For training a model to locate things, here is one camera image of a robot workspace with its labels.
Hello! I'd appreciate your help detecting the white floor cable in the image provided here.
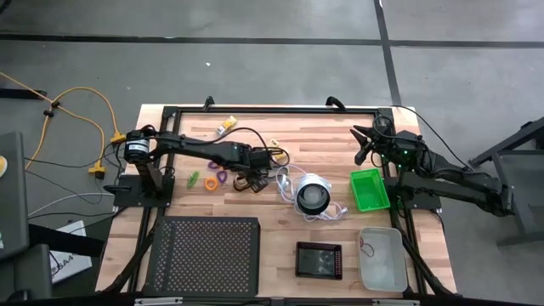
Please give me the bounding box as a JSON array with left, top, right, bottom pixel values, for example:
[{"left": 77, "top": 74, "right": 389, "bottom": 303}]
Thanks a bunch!
[{"left": 27, "top": 192, "right": 116, "bottom": 218}]

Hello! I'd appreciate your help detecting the white printed box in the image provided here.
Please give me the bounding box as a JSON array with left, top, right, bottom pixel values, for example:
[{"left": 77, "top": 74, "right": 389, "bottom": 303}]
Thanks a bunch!
[{"left": 49, "top": 219, "right": 94, "bottom": 285}]

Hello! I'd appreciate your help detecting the yellow extension cable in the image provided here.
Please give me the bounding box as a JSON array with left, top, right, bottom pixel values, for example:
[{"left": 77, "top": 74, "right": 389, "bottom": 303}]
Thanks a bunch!
[
  {"left": 0, "top": 71, "right": 108, "bottom": 179},
  {"left": 50, "top": 86, "right": 128, "bottom": 145}
]

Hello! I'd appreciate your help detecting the black mesh basket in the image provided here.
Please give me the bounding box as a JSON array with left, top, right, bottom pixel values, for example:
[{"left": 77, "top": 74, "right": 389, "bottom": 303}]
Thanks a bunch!
[{"left": 295, "top": 241, "right": 343, "bottom": 281}]

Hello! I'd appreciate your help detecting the clear plastic bin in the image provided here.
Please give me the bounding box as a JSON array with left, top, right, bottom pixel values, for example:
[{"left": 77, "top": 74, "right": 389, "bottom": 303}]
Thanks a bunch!
[{"left": 355, "top": 226, "right": 409, "bottom": 293}]

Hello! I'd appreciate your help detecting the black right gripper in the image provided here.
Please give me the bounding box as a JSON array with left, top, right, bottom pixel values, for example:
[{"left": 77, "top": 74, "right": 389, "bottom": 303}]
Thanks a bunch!
[{"left": 350, "top": 125, "right": 422, "bottom": 167}]

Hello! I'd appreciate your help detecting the white lamp power cable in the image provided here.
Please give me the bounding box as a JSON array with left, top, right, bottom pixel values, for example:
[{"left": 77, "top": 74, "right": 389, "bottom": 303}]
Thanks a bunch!
[{"left": 275, "top": 163, "right": 349, "bottom": 223}]

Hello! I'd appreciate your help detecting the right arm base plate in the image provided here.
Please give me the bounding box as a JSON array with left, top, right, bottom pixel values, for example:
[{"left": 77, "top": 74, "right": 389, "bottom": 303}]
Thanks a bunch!
[{"left": 384, "top": 176, "right": 443, "bottom": 212}]

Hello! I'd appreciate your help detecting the green plastic bin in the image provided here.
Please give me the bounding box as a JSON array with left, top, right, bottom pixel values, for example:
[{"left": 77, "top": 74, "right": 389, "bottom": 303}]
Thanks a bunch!
[{"left": 348, "top": 167, "right": 391, "bottom": 213}]

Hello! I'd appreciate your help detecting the black side table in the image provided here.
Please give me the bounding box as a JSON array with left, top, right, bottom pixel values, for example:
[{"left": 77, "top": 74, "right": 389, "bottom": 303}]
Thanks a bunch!
[{"left": 468, "top": 115, "right": 544, "bottom": 248}]

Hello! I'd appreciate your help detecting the black aluminium table frame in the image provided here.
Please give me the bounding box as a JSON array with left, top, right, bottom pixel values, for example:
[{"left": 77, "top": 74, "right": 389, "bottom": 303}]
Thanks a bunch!
[{"left": 96, "top": 95, "right": 458, "bottom": 306}]

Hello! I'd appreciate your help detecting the black perforated metal shelf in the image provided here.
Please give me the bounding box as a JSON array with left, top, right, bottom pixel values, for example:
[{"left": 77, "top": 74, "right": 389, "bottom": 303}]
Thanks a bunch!
[{"left": 142, "top": 215, "right": 261, "bottom": 298}]

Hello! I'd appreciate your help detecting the black desk foot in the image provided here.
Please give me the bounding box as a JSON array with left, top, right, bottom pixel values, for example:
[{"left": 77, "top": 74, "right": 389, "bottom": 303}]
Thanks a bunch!
[{"left": 0, "top": 88, "right": 48, "bottom": 100}]

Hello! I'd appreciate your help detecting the grey laptop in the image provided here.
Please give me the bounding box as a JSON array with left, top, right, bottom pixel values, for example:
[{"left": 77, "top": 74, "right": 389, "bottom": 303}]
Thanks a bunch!
[{"left": 0, "top": 130, "right": 30, "bottom": 261}]

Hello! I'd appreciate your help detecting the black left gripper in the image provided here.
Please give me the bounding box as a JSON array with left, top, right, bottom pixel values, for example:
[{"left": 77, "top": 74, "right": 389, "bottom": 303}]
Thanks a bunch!
[{"left": 245, "top": 146, "right": 275, "bottom": 195}]

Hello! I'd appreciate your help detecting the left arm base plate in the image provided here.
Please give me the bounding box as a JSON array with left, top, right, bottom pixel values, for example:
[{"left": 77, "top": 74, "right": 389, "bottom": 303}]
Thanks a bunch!
[{"left": 104, "top": 173, "right": 175, "bottom": 208}]

